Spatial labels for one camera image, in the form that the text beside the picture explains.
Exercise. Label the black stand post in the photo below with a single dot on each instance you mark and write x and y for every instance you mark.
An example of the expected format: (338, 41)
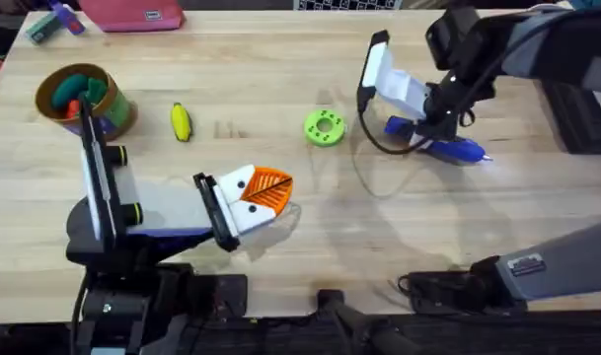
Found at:
(339, 305)

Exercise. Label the brown tub with toys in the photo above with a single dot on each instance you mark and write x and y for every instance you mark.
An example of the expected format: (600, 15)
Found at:
(110, 106)

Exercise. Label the left wrist upright black plate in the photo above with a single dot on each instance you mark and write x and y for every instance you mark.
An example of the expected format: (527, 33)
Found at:
(98, 172)

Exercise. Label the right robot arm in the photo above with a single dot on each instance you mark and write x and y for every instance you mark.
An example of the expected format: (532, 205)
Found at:
(556, 266)

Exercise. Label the right wrist upright black plate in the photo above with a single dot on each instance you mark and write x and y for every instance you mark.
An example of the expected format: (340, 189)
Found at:
(374, 64)

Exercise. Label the green disc with holes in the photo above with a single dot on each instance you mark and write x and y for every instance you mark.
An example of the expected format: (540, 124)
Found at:
(324, 128)

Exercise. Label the pink zip bag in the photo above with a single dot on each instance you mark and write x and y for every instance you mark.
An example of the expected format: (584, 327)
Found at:
(132, 15)

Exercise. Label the teal small box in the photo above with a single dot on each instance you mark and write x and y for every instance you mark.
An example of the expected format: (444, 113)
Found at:
(42, 28)

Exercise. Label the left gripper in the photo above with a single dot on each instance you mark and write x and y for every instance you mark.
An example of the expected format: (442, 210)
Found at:
(172, 207)

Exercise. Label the black and white checkerboard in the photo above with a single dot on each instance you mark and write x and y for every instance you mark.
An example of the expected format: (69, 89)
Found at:
(347, 4)

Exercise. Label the wrist upright black plate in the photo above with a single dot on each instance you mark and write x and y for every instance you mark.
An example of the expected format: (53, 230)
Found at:
(374, 64)
(98, 172)

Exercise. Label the yellow toy vegetable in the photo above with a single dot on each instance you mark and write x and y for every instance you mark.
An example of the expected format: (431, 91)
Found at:
(180, 123)

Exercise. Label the blue electric screwdriver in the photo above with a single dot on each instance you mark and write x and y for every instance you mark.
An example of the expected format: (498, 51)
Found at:
(458, 149)

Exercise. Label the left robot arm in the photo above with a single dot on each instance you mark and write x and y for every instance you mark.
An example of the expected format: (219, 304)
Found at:
(112, 305)

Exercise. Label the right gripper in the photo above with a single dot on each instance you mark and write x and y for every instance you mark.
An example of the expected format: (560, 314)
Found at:
(403, 89)

